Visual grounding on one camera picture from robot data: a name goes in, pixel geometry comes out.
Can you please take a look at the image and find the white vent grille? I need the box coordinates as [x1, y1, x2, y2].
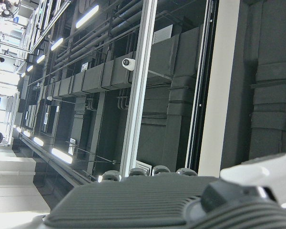
[153, 24, 174, 44]

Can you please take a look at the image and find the grey rectangular air duct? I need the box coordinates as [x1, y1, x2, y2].
[44, 23, 205, 101]

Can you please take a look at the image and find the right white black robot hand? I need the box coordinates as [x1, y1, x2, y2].
[32, 151, 286, 229]

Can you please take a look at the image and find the white security camera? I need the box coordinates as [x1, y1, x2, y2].
[122, 57, 136, 72]

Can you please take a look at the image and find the white structural beam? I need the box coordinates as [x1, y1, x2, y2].
[197, 0, 241, 177]

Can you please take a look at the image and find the aluminium frame post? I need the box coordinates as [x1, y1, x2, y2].
[120, 0, 158, 177]

